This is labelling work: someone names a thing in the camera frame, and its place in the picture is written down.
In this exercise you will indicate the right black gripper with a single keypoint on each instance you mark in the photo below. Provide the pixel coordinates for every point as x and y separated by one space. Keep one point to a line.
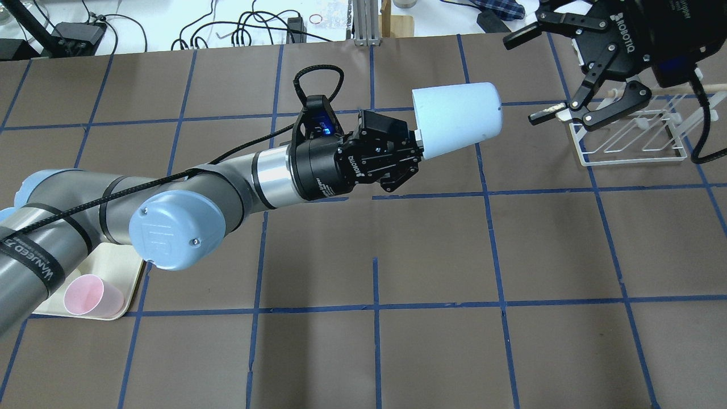
623 41

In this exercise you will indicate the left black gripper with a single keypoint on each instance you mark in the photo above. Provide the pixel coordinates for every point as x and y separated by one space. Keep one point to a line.
320 168

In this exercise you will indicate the light blue plastic cup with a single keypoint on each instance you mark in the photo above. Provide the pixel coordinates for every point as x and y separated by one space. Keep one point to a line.
453 117

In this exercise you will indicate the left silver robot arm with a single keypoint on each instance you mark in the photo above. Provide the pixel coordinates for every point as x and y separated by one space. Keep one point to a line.
59 217

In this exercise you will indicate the pink plastic cup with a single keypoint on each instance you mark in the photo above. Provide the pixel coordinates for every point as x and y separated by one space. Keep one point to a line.
90 296

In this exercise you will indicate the blue plaid umbrella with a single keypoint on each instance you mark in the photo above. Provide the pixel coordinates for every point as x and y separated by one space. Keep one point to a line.
506 10

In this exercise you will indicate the black power adapter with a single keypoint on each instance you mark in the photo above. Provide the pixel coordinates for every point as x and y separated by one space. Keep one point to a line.
490 23

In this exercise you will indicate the wooden mug tree stand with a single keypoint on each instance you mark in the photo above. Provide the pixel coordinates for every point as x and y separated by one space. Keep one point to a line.
395 26

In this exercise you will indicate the cream plastic tray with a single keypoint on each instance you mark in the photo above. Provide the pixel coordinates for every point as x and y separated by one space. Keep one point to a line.
119 265

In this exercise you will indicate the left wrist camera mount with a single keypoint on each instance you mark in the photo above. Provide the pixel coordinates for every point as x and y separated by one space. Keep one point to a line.
316 119

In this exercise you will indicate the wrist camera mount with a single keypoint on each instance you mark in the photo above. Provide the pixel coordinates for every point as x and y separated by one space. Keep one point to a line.
673 63
316 119

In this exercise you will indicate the white wire cup rack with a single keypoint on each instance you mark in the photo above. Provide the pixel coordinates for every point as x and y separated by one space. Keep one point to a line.
655 133

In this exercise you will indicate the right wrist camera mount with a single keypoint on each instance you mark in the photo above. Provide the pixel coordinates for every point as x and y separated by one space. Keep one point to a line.
673 63

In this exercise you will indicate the aluminium frame post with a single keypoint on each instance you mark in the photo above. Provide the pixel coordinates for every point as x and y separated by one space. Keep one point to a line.
365 23

